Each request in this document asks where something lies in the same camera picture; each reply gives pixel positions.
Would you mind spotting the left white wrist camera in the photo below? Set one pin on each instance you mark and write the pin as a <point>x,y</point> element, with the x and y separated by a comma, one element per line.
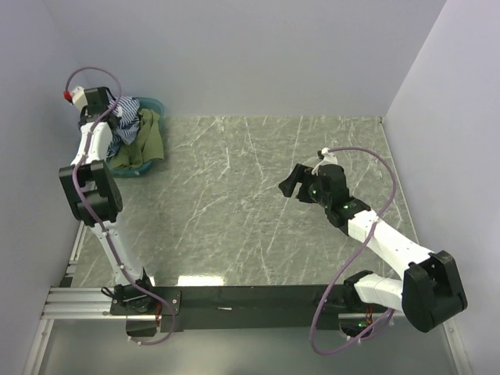
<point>76,97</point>

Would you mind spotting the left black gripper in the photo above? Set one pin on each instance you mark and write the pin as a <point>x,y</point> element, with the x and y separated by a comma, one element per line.
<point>118,118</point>

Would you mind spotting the olive green tank top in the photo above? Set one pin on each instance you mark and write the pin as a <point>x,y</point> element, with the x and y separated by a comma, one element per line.
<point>138,145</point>

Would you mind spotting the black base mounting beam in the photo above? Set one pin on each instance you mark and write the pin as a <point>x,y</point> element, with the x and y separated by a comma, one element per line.
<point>175,309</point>

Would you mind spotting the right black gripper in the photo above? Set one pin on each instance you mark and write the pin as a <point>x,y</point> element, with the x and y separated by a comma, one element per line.
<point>301,172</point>

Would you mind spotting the aluminium extrusion frame rail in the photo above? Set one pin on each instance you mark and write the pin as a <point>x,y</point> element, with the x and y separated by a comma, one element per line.
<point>65,303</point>

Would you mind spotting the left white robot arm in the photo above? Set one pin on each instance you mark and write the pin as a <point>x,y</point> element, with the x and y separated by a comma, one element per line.
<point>95,200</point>

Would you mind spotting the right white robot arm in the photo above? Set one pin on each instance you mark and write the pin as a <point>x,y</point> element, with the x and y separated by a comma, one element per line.
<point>428,288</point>

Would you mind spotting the blue white striped tank top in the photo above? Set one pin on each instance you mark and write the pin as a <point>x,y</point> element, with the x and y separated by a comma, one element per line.
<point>125,121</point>

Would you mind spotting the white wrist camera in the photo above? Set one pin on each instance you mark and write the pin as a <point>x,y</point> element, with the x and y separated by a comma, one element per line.
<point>76,97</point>
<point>326,157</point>

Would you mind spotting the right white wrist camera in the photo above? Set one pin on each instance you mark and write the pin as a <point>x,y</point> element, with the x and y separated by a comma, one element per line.
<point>326,157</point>

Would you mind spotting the teal plastic laundry basket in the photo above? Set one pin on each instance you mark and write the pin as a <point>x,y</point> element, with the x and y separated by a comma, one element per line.
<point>150,103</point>

